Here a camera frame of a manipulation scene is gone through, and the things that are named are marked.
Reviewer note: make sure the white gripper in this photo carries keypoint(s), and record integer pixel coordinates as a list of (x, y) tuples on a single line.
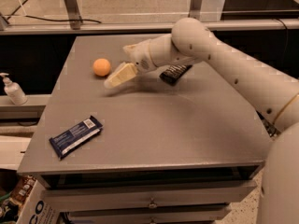
[(140, 57)]

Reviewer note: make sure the orange ball fruit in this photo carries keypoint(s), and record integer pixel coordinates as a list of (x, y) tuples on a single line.
[(101, 67)]

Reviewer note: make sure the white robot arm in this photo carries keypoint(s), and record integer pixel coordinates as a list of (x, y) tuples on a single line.
[(272, 93)]

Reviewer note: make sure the blue rxbar blueberry wrapper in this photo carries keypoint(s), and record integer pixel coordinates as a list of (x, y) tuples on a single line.
[(66, 142)]

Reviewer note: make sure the black snack bar wrapper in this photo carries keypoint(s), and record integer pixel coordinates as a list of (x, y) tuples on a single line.
[(173, 74)]

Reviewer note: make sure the grey drawer cabinet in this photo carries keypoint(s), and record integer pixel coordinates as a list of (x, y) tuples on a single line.
[(193, 148)]

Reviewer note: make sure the white pump lotion bottle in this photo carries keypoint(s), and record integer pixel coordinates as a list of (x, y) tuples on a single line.
[(13, 90)]

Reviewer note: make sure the upper drawer knob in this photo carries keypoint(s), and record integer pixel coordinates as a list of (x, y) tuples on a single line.
[(152, 205)]

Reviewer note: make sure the snack bag in box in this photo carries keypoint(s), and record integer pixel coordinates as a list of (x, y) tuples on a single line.
[(22, 190)]

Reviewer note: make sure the white cardboard box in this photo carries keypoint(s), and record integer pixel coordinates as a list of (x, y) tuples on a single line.
[(36, 210)]

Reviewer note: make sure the left metal frame post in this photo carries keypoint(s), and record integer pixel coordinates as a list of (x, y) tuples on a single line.
[(74, 17)]

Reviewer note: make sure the metal frame post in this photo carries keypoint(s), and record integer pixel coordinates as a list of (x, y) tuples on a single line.
[(74, 17), (195, 9)]

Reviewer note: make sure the right metal frame post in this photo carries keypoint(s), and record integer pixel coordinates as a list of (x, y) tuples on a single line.
[(195, 9)]

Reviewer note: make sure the horizontal metal frame rail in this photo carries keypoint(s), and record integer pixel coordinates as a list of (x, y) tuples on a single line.
[(146, 28)]

